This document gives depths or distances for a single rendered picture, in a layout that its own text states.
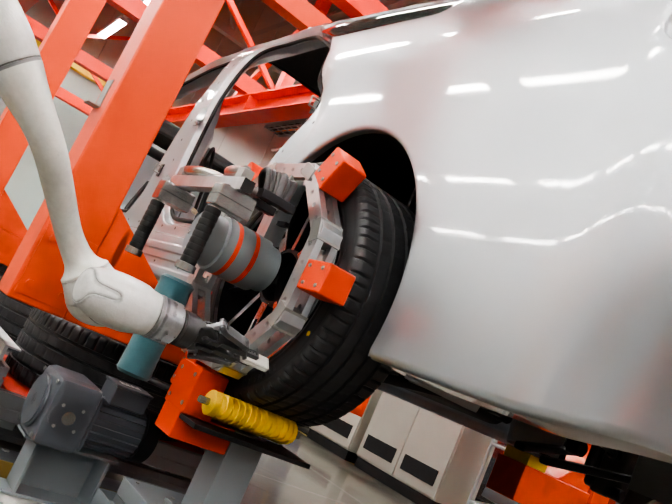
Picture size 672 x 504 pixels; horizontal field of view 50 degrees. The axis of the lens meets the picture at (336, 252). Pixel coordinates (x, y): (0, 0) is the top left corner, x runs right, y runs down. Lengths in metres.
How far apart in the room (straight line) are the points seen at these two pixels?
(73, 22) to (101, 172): 2.12
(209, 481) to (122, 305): 0.61
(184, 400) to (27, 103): 0.75
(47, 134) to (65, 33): 2.72
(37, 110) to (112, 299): 0.36
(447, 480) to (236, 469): 4.75
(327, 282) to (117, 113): 0.90
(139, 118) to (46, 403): 0.81
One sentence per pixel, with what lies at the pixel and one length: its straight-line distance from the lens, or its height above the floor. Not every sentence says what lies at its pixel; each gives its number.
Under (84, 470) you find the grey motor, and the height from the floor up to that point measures 0.16.
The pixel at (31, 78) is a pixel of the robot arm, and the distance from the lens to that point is 1.40.
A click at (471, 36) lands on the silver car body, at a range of 1.84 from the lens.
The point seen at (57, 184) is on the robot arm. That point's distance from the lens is 1.45.
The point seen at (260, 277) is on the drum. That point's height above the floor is 0.82.
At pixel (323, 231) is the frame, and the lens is 1.56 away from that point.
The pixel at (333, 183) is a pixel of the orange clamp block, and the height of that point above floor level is 1.08.
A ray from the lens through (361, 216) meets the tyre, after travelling 1.62.
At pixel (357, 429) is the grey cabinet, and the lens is 7.47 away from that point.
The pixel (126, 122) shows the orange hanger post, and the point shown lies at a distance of 2.11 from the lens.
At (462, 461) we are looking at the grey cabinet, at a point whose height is 0.50.
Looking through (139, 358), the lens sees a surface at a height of 0.53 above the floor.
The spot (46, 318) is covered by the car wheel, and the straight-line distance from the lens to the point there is 2.43.
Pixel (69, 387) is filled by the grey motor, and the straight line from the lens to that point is 1.92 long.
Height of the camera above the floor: 0.67
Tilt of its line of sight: 9 degrees up
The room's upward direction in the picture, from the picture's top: 24 degrees clockwise
